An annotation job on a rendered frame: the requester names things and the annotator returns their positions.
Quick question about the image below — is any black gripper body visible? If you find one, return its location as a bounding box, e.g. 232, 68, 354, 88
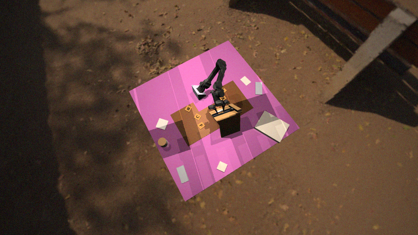
208, 97, 229, 110

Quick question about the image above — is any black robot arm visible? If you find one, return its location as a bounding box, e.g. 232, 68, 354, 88
196, 59, 227, 107

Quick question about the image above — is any dark grey cylindrical container with orange lid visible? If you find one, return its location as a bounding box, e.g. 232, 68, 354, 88
158, 138, 168, 148

